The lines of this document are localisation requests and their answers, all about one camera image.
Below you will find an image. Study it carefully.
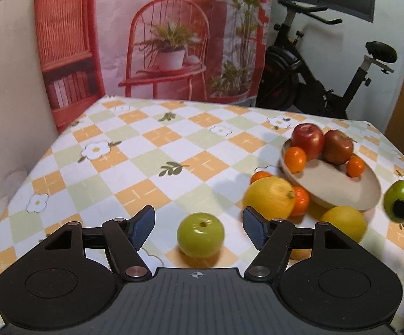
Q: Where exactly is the beige plate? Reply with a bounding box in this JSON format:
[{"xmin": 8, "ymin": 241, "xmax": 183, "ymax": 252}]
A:
[{"xmin": 280, "ymin": 136, "xmax": 382, "ymax": 212}]

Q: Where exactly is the orange wooden door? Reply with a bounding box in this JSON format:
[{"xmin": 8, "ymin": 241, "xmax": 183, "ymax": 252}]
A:
[{"xmin": 380, "ymin": 35, "xmax": 404, "ymax": 147}]

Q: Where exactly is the pale green apple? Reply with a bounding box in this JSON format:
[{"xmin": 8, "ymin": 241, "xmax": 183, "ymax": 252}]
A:
[{"xmin": 177, "ymin": 212, "xmax": 225, "ymax": 259}]

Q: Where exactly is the yellow lemon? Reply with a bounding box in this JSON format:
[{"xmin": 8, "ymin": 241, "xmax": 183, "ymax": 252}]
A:
[
  {"xmin": 320, "ymin": 206, "xmax": 368, "ymax": 243},
  {"xmin": 242, "ymin": 176, "xmax": 296, "ymax": 220}
]

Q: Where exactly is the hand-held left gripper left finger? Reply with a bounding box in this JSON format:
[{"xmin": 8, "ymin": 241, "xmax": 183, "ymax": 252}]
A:
[{"xmin": 44, "ymin": 206, "xmax": 155, "ymax": 283}]

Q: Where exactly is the white panel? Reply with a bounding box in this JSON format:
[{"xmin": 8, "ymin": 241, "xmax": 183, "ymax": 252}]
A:
[{"xmin": 0, "ymin": 0, "xmax": 61, "ymax": 206}]

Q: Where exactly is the bright red apple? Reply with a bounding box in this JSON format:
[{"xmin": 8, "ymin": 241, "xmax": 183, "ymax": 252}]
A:
[{"xmin": 291, "ymin": 123, "xmax": 325, "ymax": 161}]

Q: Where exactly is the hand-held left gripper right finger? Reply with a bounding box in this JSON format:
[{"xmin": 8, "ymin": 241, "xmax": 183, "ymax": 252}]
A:
[{"xmin": 242, "ymin": 207, "xmax": 358, "ymax": 283}]

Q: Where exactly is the checkered floral tablecloth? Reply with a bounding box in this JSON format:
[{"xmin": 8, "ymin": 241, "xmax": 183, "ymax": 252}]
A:
[{"xmin": 0, "ymin": 96, "xmax": 404, "ymax": 335}]

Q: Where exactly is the black exercise bike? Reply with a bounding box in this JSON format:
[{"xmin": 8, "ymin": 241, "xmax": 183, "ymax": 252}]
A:
[{"xmin": 256, "ymin": 0, "xmax": 398, "ymax": 120}]

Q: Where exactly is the small orange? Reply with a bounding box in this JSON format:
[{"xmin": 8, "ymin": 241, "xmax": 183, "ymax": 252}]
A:
[
  {"xmin": 289, "ymin": 186, "xmax": 311, "ymax": 217},
  {"xmin": 346, "ymin": 156, "xmax": 366, "ymax": 178},
  {"xmin": 285, "ymin": 147, "xmax": 308, "ymax": 174},
  {"xmin": 250, "ymin": 170, "xmax": 274, "ymax": 184}
]

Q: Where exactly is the dark red apple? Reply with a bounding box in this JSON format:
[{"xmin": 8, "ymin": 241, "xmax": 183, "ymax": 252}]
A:
[{"xmin": 322, "ymin": 130, "xmax": 354, "ymax": 165}]

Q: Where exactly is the red printed backdrop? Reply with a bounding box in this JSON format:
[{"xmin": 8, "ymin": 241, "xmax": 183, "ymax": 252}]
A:
[{"xmin": 34, "ymin": 0, "xmax": 274, "ymax": 133}]

